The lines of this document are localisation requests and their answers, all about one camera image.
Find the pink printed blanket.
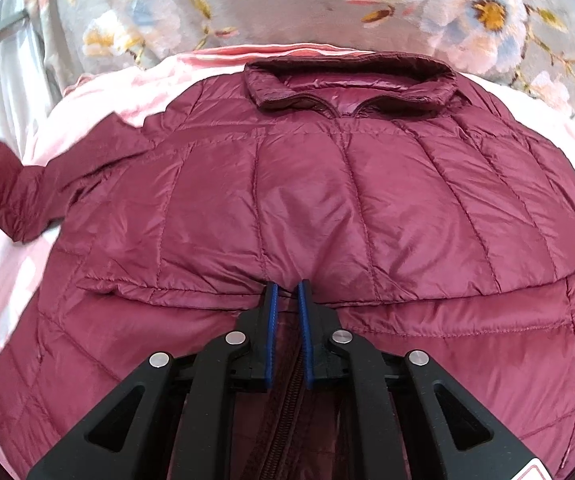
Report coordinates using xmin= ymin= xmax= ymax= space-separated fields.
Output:
xmin=0 ymin=45 xmax=575 ymax=441

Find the maroon quilted puffer jacket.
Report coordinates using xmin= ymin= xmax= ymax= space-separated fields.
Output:
xmin=0 ymin=55 xmax=575 ymax=480

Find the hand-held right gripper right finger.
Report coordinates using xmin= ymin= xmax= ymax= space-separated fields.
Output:
xmin=294 ymin=280 xmax=554 ymax=480

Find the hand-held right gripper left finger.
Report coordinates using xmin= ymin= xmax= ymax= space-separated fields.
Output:
xmin=26 ymin=280 xmax=280 ymax=480

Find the grey floral blanket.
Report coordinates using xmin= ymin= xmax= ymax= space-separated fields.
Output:
xmin=32 ymin=0 xmax=575 ymax=126

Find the silver satin curtain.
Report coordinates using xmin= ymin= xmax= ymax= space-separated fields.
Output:
xmin=0 ymin=0 xmax=68 ymax=261

